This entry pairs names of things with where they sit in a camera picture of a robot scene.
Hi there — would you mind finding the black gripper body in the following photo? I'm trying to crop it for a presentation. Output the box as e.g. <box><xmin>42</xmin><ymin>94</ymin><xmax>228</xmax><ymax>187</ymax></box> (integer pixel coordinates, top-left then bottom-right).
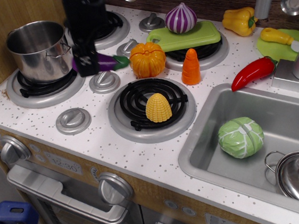
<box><xmin>65</xmin><ymin>4</ymin><xmax>108</xmax><ymax>58</ymax></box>

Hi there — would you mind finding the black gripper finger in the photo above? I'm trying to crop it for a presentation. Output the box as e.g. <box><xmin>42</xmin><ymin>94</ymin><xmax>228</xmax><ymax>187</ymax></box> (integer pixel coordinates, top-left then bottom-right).
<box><xmin>72</xmin><ymin>46</ymin><xmax>99</xmax><ymax>77</ymax></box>

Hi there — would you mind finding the purple toy eggplant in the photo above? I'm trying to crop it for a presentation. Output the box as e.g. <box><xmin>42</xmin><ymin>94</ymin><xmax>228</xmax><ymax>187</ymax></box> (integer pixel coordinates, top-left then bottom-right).
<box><xmin>72</xmin><ymin>53</ymin><xmax>130</xmax><ymax>72</ymax></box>

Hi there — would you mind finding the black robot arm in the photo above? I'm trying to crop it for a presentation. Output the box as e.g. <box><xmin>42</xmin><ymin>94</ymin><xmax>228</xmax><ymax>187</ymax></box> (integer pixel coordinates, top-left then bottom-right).
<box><xmin>61</xmin><ymin>0</ymin><xmax>109</xmax><ymax>77</ymax></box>

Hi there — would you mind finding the stainless steel pot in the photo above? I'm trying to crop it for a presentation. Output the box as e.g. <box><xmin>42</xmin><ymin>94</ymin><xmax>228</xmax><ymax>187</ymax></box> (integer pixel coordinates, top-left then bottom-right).
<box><xmin>6</xmin><ymin>20</ymin><xmax>73</xmax><ymax>84</ymax></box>

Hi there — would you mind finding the back left stove burner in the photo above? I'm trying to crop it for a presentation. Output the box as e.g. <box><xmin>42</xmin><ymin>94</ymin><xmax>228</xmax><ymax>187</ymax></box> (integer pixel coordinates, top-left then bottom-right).
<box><xmin>76</xmin><ymin>11</ymin><xmax>130</xmax><ymax>52</ymax></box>

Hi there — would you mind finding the stove burner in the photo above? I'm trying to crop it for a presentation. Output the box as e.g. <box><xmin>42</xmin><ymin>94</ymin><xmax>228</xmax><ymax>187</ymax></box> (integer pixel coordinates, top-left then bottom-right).
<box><xmin>108</xmin><ymin>78</ymin><xmax>197</xmax><ymax>144</ymax></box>
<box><xmin>165</xmin><ymin>36</ymin><xmax>229</xmax><ymax>72</ymax></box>
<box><xmin>76</xmin><ymin>11</ymin><xmax>130</xmax><ymax>52</ymax></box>
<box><xmin>6</xmin><ymin>70</ymin><xmax>85</xmax><ymax>109</ymax></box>

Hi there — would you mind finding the silver stovetop knob middle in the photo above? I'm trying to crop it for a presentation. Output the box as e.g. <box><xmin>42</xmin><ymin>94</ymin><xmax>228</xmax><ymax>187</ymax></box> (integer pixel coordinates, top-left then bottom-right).
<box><xmin>89</xmin><ymin>71</ymin><xmax>121</xmax><ymax>94</ymax></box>

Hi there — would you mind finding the silver stovetop knob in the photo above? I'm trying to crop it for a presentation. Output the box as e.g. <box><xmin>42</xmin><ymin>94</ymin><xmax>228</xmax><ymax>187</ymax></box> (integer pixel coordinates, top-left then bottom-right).
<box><xmin>89</xmin><ymin>71</ymin><xmax>121</xmax><ymax>94</ymax></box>
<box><xmin>117</xmin><ymin>39</ymin><xmax>138</xmax><ymax>57</ymax></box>
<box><xmin>55</xmin><ymin>107</ymin><xmax>92</xmax><ymax>136</ymax></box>
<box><xmin>139</xmin><ymin>13</ymin><xmax>165</xmax><ymax>32</ymax></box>

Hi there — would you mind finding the silver stovetop knob upper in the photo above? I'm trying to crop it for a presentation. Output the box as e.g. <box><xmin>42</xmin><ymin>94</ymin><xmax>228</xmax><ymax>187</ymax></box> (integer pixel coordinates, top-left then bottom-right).
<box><xmin>117</xmin><ymin>39</ymin><xmax>138</xmax><ymax>57</ymax></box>

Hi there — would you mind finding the front left stove burner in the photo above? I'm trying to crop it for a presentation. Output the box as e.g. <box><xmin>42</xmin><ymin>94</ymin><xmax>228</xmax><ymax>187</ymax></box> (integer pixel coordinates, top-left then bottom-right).
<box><xmin>6</xmin><ymin>70</ymin><xmax>85</xmax><ymax>109</ymax></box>

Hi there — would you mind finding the orange toy pumpkin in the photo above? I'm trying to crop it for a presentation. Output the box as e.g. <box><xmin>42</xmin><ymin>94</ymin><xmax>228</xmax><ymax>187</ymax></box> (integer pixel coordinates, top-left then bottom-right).
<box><xmin>129</xmin><ymin>42</ymin><xmax>166</xmax><ymax>78</ymax></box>

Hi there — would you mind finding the silver stovetop knob front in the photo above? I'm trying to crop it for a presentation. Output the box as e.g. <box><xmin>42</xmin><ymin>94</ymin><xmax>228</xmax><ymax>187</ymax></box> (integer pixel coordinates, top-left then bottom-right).
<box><xmin>55</xmin><ymin>107</ymin><xmax>92</xmax><ymax>136</ymax></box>

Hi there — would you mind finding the silver stovetop knob back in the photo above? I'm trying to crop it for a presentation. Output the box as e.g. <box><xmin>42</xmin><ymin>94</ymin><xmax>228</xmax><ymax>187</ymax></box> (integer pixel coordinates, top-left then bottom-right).
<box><xmin>139</xmin><ymin>13</ymin><xmax>165</xmax><ymax>32</ymax></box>

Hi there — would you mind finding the front centre stove burner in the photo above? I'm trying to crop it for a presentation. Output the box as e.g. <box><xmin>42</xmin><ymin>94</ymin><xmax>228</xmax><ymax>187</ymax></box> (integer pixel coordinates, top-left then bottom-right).
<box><xmin>108</xmin><ymin>78</ymin><xmax>197</xmax><ymax>144</ymax></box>

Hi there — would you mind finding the yellow toy corn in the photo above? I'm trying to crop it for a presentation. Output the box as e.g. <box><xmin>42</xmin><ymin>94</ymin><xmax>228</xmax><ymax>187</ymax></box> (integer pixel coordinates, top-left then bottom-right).
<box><xmin>145</xmin><ymin>93</ymin><xmax>173</xmax><ymax>123</ymax></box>

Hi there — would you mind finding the purple striped toy onion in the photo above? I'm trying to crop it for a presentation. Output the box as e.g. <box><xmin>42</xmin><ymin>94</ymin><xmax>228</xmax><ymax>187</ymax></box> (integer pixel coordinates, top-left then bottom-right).
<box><xmin>164</xmin><ymin>3</ymin><xmax>197</xmax><ymax>34</ymax></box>

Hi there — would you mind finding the orange toy carrot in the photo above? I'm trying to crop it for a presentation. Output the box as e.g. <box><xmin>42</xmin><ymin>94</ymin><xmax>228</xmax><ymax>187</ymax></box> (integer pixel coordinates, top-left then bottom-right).
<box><xmin>181</xmin><ymin>48</ymin><xmax>201</xmax><ymax>85</ymax></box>

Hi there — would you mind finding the silver oven knob left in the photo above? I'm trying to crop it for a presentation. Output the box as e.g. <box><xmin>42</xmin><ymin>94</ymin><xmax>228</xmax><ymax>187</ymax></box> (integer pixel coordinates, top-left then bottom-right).
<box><xmin>0</xmin><ymin>135</ymin><xmax>31</xmax><ymax>164</ymax></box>

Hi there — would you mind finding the silver oven knob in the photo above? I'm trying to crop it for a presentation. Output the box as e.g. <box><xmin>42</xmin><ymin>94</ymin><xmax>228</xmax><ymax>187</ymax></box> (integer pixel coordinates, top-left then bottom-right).
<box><xmin>0</xmin><ymin>135</ymin><xmax>31</xmax><ymax>164</ymax></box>
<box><xmin>98</xmin><ymin>172</ymin><xmax>134</xmax><ymax>205</ymax></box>

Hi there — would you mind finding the green toy cutting board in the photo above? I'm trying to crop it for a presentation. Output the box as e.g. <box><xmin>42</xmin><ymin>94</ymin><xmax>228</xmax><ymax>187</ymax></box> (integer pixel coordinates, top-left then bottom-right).
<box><xmin>146</xmin><ymin>21</ymin><xmax>221</xmax><ymax>52</ymax></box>

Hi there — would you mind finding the back right stove burner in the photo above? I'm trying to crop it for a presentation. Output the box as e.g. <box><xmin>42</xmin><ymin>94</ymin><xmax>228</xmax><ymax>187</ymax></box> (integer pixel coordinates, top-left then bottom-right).
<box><xmin>165</xmin><ymin>36</ymin><xmax>229</xmax><ymax>72</ymax></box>

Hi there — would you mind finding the silver oven knob right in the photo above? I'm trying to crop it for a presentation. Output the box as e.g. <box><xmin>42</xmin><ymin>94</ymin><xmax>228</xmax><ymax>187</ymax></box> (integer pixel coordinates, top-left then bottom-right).
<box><xmin>98</xmin><ymin>172</ymin><xmax>134</xmax><ymax>205</ymax></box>

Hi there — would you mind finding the yellow toy bell pepper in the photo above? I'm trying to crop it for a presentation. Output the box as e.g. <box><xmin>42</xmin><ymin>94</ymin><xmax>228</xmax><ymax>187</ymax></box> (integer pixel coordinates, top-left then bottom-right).
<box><xmin>222</xmin><ymin>7</ymin><xmax>258</xmax><ymax>37</ymax></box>

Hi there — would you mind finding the silver sink basin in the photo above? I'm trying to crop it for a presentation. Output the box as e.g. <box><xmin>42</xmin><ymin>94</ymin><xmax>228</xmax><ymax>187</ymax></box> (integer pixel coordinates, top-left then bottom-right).
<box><xmin>178</xmin><ymin>84</ymin><xmax>299</xmax><ymax>213</ymax></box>

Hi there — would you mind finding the green toy cabbage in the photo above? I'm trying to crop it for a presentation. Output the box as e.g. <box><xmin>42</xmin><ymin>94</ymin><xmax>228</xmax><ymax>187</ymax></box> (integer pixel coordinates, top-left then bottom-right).
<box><xmin>218</xmin><ymin>117</ymin><xmax>264</xmax><ymax>159</ymax></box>

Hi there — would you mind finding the red toy chili pepper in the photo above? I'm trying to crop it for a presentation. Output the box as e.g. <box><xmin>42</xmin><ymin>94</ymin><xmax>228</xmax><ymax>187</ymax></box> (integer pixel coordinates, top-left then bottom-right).
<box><xmin>231</xmin><ymin>56</ymin><xmax>278</xmax><ymax>92</ymax></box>

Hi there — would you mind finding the silver oven door handle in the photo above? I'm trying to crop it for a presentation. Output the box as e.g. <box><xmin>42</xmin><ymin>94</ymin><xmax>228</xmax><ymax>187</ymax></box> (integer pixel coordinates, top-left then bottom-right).
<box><xmin>7</xmin><ymin>165</ymin><xmax>129</xmax><ymax>224</ymax></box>

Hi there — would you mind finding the toy knife yellow handle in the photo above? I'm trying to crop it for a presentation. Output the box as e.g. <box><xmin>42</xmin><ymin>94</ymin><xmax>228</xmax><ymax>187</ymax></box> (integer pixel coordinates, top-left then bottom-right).
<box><xmin>260</xmin><ymin>27</ymin><xmax>299</xmax><ymax>52</ymax></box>

